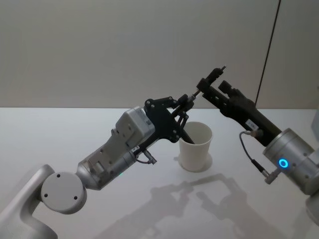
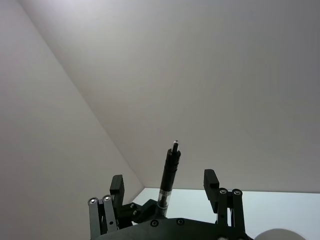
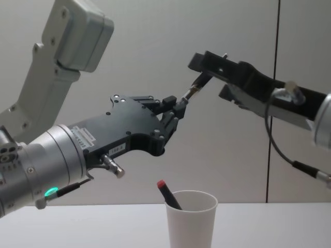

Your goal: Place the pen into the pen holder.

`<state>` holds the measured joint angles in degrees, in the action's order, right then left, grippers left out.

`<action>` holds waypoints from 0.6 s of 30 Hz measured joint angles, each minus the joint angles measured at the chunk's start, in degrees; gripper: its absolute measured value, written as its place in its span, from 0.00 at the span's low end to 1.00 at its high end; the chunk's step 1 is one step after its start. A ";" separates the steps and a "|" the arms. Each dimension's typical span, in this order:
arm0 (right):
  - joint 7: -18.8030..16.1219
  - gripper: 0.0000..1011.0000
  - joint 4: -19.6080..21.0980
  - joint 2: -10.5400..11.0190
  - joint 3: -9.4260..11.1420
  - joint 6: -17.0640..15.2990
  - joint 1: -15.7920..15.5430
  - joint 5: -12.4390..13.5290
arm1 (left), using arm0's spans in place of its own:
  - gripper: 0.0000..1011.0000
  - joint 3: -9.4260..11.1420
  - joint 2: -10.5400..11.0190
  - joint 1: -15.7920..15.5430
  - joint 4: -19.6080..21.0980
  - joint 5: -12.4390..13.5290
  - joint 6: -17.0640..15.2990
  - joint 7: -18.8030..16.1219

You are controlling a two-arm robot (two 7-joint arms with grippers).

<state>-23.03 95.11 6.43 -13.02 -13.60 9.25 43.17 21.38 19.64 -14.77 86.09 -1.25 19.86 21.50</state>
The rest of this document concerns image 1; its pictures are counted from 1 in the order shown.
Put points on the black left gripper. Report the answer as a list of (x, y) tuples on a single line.
[(162, 122)]

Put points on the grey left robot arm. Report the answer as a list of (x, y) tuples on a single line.
[(59, 189)]

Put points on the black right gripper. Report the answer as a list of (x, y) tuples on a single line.
[(249, 114)]

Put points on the white table cloth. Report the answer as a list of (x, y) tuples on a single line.
[(159, 211)]

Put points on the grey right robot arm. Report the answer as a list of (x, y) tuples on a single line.
[(291, 159)]

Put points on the pale plastic cup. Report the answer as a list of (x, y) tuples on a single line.
[(195, 154)]

